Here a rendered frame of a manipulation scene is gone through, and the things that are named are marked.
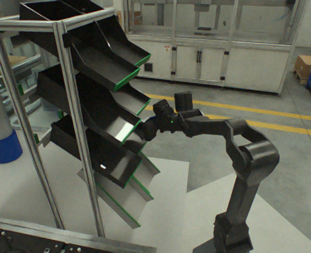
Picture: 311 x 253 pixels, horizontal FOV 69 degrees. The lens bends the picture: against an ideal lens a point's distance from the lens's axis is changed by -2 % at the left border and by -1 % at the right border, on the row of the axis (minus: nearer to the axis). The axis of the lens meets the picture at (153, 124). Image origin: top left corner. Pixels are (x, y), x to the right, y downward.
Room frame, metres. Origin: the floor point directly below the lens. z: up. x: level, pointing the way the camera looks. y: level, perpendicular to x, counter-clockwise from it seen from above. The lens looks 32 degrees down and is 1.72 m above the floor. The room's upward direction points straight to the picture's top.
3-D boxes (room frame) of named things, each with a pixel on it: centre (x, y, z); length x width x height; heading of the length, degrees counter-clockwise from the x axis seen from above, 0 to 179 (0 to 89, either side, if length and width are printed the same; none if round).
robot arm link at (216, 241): (0.35, -0.21, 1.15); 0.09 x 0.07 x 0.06; 109
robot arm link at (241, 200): (0.36, -0.20, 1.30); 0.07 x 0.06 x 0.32; 109
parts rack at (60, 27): (0.69, 0.25, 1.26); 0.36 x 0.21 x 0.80; 169
